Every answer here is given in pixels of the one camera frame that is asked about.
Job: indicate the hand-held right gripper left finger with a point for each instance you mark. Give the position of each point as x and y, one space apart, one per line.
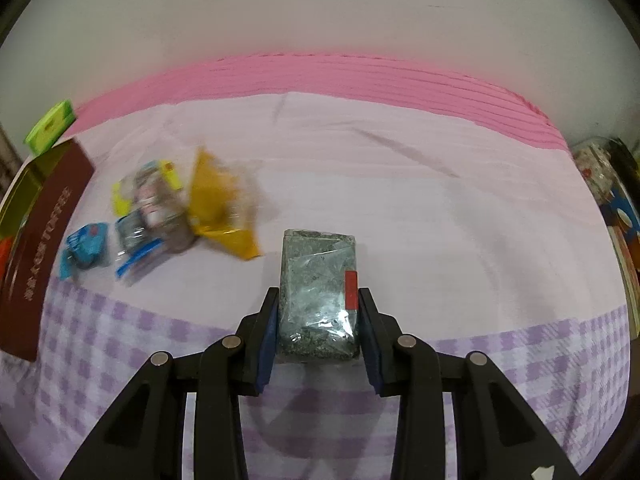
267 350

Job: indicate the maroon snack packet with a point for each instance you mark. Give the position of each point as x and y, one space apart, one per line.
162 217

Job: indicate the pink and purple checked tablecloth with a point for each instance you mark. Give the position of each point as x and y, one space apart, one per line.
400 160

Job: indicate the green tissue pack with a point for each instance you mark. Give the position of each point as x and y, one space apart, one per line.
50 125

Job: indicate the orange-yellow snack packet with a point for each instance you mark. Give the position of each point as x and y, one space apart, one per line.
215 195

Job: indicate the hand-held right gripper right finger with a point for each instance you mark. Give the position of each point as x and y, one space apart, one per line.
371 350

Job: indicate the yellow-edged clear snack packet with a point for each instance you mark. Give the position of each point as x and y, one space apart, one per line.
145 177

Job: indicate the large blue candy packet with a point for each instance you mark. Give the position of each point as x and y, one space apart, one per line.
87 242

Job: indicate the clear floral plastic container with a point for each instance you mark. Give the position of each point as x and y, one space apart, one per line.
595 170

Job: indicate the gold and maroon tin box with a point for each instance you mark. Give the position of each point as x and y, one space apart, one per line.
45 240

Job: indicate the red snack packet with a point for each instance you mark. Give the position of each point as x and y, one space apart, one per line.
4 255

